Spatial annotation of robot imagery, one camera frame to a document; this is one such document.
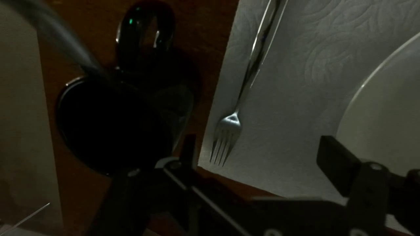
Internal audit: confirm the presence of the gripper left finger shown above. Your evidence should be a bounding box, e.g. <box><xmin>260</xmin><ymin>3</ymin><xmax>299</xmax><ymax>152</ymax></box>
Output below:
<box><xmin>154</xmin><ymin>134</ymin><xmax>253</xmax><ymax>236</ymax></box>

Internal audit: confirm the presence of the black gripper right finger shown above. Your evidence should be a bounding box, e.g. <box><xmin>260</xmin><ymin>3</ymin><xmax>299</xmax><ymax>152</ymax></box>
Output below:
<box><xmin>316</xmin><ymin>134</ymin><xmax>397</xmax><ymax>236</ymax></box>

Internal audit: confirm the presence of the silver metal fork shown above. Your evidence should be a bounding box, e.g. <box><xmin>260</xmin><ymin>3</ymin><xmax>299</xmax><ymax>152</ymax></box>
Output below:
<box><xmin>209</xmin><ymin>0</ymin><xmax>282</xmax><ymax>168</ymax></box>

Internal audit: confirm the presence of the white round plate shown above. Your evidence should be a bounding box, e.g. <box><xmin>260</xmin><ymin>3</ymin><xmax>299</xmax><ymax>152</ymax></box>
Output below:
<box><xmin>335</xmin><ymin>32</ymin><xmax>420</xmax><ymax>179</ymax></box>

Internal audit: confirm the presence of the white patterned placemat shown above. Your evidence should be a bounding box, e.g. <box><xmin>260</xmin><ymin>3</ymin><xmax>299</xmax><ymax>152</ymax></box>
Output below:
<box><xmin>197</xmin><ymin>0</ymin><xmax>420</xmax><ymax>207</ymax></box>

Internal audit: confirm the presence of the black mug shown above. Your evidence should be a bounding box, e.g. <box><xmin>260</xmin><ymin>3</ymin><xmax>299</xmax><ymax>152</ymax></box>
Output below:
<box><xmin>55</xmin><ymin>72</ymin><xmax>197</xmax><ymax>177</ymax></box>

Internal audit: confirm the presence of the small black electronic device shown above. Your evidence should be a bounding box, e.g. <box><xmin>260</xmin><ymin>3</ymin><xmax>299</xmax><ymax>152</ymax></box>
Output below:
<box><xmin>114</xmin><ymin>0</ymin><xmax>177</xmax><ymax>70</ymax></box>

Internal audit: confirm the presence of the grey blurred cable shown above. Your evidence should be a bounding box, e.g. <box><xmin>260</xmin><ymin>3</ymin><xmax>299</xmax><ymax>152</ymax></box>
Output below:
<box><xmin>0</xmin><ymin>0</ymin><xmax>104</xmax><ymax>76</ymax></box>

